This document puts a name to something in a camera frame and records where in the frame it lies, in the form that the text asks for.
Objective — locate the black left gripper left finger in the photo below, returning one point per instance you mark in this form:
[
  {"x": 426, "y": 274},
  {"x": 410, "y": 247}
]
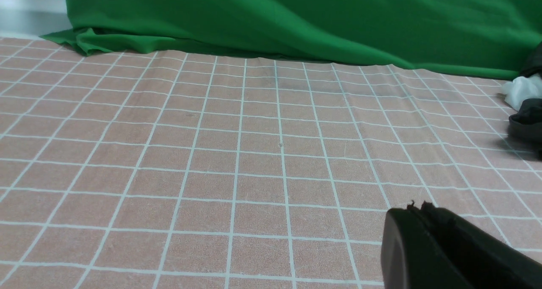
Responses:
[{"x": 411, "y": 257}]

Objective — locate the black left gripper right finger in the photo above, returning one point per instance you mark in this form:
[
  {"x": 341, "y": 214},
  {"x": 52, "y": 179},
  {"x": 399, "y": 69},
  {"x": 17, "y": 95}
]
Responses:
[{"x": 484, "y": 261}]

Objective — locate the dark gray crumpled shirt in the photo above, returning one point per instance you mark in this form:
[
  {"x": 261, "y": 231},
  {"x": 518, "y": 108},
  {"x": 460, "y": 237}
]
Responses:
[{"x": 526, "y": 124}]

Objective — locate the white crumpled shirt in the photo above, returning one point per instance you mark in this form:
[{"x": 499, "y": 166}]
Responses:
[{"x": 521, "y": 89}]

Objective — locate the green backdrop cloth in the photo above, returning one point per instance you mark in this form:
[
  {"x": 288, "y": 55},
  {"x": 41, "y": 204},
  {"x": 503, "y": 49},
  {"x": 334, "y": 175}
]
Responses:
[{"x": 480, "y": 38}]

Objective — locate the pink checkered tablecloth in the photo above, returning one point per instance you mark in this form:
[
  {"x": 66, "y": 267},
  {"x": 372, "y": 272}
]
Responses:
[{"x": 181, "y": 171}]

